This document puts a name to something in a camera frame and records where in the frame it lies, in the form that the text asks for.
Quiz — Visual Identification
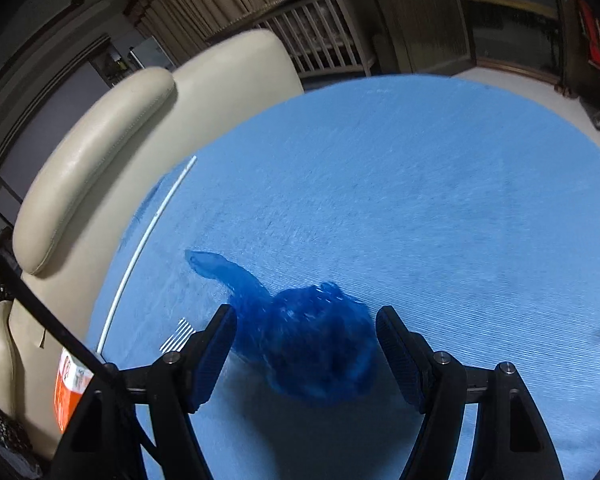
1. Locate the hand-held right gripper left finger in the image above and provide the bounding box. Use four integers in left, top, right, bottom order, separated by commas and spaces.
50, 304, 238, 480

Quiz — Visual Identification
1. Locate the beige curtain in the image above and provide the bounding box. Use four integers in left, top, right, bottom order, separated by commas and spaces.
125, 0, 286, 61

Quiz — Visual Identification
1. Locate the dark wooden door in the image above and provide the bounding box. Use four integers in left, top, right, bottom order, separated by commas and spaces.
355, 0, 476, 76

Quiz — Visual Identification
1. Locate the white fridge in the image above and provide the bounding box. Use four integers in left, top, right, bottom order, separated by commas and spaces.
129, 36, 177, 72

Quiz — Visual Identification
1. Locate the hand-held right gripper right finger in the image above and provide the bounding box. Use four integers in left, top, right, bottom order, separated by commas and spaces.
375, 306, 566, 480

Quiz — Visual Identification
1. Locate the black cable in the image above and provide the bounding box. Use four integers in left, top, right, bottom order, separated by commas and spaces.
0, 232, 161, 461

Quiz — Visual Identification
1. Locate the red and white clothing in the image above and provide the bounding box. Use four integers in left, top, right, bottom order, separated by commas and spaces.
577, 0, 600, 83

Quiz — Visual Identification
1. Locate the orange and white box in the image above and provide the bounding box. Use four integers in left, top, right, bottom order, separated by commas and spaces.
54, 349, 95, 435

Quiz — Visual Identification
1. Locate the blue plastic bag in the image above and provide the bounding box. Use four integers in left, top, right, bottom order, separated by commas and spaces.
184, 249, 378, 406

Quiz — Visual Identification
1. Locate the beige leather sofa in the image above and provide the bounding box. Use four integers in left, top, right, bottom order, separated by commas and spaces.
0, 28, 306, 461

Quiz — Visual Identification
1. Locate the blue tablecloth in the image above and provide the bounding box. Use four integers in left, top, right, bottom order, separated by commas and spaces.
87, 74, 600, 480

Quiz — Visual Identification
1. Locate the wooden crib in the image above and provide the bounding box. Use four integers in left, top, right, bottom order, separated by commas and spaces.
207, 0, 376, 78

